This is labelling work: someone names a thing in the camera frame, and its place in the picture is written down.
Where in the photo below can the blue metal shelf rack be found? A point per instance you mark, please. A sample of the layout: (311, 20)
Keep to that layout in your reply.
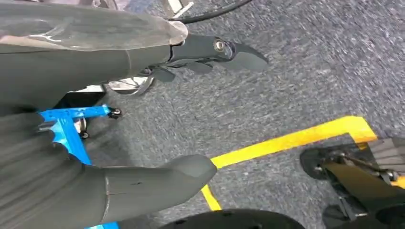
(68, 139)

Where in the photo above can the black robot foot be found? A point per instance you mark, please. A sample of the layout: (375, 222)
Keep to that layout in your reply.
(231, 219)
(357, 183)

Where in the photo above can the white metal frame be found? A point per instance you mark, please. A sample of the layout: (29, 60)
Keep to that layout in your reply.
(177, 8)

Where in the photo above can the ribbed grey robot left arm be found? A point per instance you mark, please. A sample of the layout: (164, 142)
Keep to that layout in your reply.
(31, 177)

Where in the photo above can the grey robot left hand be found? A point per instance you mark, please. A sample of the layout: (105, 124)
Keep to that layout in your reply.
(79, 69)

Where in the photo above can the yellow floor tape square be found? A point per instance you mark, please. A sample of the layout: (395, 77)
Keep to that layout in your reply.
(284, 142)

